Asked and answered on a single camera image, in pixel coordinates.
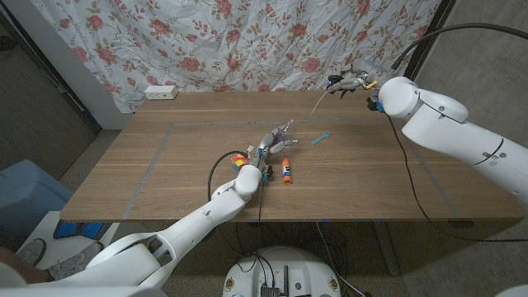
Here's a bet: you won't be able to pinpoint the blue plastic bin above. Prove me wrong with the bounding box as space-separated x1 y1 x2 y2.
0 159 74 238

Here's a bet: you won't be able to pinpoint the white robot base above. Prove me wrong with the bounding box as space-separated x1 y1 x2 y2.
222 246 342 297

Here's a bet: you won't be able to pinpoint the clear spray bottle body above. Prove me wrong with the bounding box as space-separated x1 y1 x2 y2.
278 119 299 150

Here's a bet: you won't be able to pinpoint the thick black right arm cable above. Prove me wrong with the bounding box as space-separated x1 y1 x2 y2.
390 22 528 71

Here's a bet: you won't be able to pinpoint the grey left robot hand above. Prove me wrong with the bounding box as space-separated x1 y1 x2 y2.
247 123 299 170

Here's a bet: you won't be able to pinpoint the orange glue stick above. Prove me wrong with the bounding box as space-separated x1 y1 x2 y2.
281 157 293 185

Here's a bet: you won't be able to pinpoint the multicoloured Rubik's cube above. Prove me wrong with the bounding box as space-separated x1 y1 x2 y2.
230 153 251 173

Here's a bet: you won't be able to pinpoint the white robot torso shell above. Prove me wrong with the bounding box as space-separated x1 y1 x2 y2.
0 285 168 297

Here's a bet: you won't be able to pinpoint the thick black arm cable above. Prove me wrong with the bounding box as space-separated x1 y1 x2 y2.
390 22 528 71
206 150 249 253

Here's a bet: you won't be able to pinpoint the black spray trigger cap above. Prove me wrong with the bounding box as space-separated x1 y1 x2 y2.
309 73 352 117

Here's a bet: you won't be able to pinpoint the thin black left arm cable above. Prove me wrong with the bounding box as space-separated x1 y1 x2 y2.
253 181 266 251

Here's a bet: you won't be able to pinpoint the person's brown limb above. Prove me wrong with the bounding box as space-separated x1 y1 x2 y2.
0 246 49 285

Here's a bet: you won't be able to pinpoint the small blue scissors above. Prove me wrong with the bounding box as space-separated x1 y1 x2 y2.
310 130 332 145

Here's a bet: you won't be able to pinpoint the grey table leg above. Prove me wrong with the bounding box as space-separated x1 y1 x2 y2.
373 222 400 276

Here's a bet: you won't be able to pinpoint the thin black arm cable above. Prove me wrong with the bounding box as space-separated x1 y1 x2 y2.
253 181 266 251
384 115 528 243

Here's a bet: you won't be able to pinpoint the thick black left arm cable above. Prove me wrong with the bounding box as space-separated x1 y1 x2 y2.
206 150 249 253

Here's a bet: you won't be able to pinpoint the white floor cable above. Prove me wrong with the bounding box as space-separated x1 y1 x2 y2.
315 222 367 297

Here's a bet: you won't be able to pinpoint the grey sneaker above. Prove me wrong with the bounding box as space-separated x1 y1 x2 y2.
16 238 47 266
45 241 104 281

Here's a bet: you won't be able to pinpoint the black backdrop stand pole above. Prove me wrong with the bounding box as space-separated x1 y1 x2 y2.
398 0 457 91

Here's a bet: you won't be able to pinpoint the white power strip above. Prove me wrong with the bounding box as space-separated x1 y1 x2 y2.
144 84 179 101

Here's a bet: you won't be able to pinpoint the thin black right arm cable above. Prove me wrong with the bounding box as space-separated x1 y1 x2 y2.
384 115 528 243

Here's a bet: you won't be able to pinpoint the white platform with blue pads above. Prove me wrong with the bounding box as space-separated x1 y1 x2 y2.
16 210 120 269

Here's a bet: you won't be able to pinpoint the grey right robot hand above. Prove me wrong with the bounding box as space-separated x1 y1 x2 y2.
327 57 396 99

